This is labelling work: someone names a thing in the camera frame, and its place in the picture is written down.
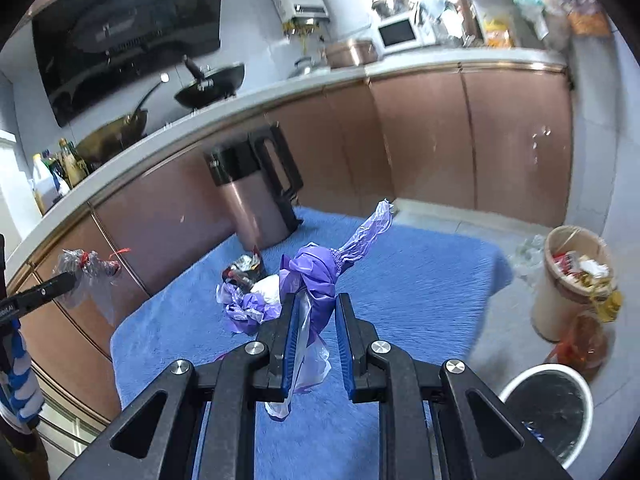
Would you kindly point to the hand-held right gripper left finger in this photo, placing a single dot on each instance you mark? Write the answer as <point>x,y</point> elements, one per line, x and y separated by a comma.
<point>290,345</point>

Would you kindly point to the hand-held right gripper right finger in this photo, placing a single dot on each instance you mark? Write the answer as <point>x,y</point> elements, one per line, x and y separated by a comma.
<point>345,345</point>

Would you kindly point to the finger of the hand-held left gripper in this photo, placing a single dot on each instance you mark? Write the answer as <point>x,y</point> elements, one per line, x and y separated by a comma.
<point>50,287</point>

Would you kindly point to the clear plastic bag red tie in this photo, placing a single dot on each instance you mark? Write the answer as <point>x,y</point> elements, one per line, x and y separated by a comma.
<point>95,290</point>

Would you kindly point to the white tissue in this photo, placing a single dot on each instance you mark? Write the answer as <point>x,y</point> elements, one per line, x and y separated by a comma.
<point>267,290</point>

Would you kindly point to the knotted purple plastic bag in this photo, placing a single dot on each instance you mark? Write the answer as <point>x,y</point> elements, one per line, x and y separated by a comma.
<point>317,272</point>

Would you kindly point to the foil wrapper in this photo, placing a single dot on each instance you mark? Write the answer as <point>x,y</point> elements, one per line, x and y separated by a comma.
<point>242,267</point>

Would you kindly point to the white trash can black liner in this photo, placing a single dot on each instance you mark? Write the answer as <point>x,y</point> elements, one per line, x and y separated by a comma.
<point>545,405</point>

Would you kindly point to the beige trash bin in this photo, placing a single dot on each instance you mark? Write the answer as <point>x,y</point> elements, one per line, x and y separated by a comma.
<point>555,305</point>

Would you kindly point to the person's left hand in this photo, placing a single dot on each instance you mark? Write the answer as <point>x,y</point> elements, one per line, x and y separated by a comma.
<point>20,380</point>

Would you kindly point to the blue fluffy towel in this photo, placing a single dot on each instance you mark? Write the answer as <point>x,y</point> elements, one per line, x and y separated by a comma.
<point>425,285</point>

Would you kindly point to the white plastic bottle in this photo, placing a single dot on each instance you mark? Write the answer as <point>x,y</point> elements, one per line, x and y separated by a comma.
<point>42,182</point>

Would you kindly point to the brown electric kettle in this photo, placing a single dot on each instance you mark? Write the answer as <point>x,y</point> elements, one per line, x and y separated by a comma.
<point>255,210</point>

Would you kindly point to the brass wok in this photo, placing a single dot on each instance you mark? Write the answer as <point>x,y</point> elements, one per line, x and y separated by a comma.
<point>115,135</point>

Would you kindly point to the brown kitchen base cabinets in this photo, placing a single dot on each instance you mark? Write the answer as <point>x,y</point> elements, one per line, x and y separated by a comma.
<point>425,135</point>

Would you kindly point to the white kitchen countertop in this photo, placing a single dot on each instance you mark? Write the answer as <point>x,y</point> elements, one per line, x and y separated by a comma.
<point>210,115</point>

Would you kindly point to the wrappers inside beige bin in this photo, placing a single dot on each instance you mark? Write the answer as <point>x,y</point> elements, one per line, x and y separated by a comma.
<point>582,267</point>

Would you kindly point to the black wok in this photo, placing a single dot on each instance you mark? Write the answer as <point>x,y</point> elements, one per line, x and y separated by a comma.
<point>210,90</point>

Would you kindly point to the black range hood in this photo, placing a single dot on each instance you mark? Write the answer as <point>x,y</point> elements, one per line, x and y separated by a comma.
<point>125,35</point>

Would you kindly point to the brown rice cooker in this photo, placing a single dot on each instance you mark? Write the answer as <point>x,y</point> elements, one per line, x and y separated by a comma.
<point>350,52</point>

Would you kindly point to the white microwave oven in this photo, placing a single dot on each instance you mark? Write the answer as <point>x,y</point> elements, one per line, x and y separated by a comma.
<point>400,32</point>

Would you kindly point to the yellow food package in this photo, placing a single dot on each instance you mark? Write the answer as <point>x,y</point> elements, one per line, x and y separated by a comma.
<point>497,32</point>

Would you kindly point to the white plastic bag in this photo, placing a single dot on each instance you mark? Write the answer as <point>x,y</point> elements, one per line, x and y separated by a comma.
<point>555,25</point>

